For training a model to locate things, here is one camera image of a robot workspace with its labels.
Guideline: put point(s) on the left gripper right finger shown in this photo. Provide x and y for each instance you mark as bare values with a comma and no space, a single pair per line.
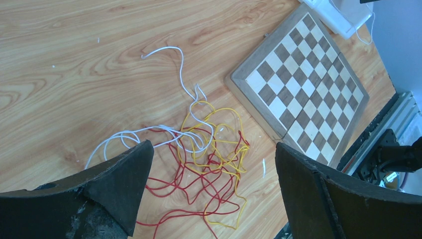
324,203

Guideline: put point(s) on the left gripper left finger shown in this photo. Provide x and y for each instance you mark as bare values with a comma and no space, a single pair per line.
101,202

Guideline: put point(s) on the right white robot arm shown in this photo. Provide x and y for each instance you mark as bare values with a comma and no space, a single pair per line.
388,156

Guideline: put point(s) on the wooden chessboard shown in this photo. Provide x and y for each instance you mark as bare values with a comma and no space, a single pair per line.
300,88

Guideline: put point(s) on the white three-compartment tray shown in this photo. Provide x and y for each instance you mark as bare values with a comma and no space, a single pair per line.
343,17

